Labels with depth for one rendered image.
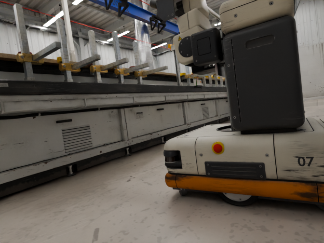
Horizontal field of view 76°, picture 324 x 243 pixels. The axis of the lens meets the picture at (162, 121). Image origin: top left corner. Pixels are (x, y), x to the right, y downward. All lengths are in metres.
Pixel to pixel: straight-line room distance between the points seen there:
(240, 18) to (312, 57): 10.90
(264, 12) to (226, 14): 0.13
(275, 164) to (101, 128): 1.54
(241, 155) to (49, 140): 1.38
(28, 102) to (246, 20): 1.25
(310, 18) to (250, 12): 11.24
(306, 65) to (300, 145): 10.95
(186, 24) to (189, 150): 0.64
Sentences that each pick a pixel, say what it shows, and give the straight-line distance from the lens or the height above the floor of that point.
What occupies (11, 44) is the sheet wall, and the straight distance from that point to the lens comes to 9.56.
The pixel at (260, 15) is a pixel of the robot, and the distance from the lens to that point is 0.90.
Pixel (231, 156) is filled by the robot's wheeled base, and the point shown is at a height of 0.21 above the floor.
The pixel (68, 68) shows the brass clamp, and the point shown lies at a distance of 1.63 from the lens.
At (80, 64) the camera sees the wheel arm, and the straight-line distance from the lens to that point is 1.55.
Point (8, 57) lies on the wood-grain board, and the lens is 1.67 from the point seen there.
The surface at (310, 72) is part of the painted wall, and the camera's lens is 11.70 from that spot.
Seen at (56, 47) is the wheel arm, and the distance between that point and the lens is 1.29.
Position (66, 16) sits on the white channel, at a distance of 3.03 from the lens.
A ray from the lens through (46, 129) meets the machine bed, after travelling 1.77.
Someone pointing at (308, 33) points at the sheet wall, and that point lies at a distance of 11.95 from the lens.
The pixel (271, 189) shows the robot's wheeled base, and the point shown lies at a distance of 0.87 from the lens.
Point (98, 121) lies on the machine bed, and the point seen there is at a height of 0.40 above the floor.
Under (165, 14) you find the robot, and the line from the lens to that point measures 1.22.
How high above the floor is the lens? 0.42
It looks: 3 degrees down
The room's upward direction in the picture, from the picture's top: 8 degrees counter-clockwise
